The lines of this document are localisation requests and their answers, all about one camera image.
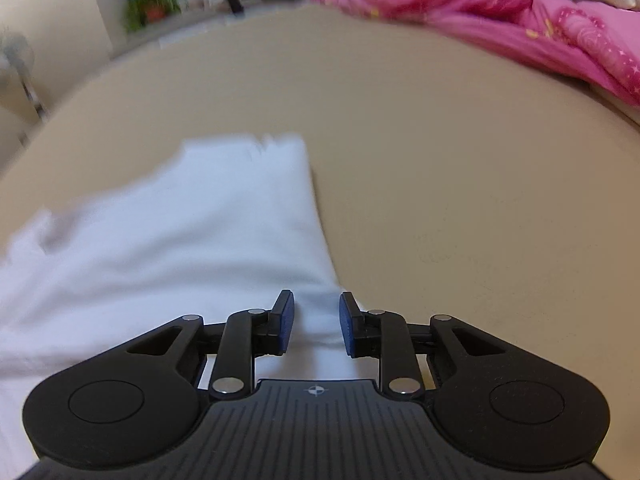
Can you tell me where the bed with tan sheet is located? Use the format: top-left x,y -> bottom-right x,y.
0,2 -> 640,466

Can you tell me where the white long-sleeved garment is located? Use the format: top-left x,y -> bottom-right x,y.
0,132 -> 373,480

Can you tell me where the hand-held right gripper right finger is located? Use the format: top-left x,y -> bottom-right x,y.
338,291 -> 512,397

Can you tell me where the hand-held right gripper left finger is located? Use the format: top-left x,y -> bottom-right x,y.
125,289 -> 295,401

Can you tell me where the pink floral quilt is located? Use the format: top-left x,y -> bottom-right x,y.
310,0 -> 640,113

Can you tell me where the white standing fan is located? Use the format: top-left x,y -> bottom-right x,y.
0,30 -> 48,128

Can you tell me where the potted green plant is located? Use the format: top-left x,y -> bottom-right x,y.
121,0 -> 182,32

